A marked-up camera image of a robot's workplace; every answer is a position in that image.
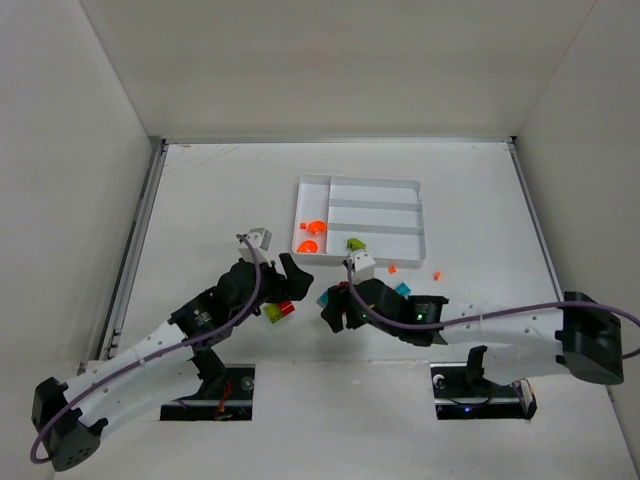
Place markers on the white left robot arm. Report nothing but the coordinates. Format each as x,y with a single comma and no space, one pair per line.
175,361

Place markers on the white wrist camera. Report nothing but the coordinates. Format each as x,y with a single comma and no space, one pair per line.
254,247
361,266

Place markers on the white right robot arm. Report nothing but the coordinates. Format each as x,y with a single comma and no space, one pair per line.
576,336

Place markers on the red and green lego block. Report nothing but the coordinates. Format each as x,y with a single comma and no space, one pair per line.
276,312

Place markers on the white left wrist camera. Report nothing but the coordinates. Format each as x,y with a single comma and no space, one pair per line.
254,247

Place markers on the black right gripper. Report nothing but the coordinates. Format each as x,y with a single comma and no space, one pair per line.
345,304

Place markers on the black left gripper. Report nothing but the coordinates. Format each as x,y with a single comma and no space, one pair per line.
279,280

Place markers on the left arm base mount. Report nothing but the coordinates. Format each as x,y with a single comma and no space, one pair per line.
228,398

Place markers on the green curved lego brick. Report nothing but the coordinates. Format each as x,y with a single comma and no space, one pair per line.
354,244

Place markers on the orange curved lego piece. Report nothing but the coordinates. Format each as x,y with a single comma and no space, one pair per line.
316,228

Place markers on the colorful monster lego figure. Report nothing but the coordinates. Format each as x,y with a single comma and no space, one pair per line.
403,289

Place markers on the cyan small lego brick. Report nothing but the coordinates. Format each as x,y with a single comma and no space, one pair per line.
323,300

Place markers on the orange dome lego piece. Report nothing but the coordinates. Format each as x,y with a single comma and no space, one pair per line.
308,247

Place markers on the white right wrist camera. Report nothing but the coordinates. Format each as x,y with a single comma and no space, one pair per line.
361,266

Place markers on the white divided sorting tray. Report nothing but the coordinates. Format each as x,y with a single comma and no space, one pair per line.
386,214

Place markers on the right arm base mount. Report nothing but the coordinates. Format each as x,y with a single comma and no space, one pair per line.
461,392

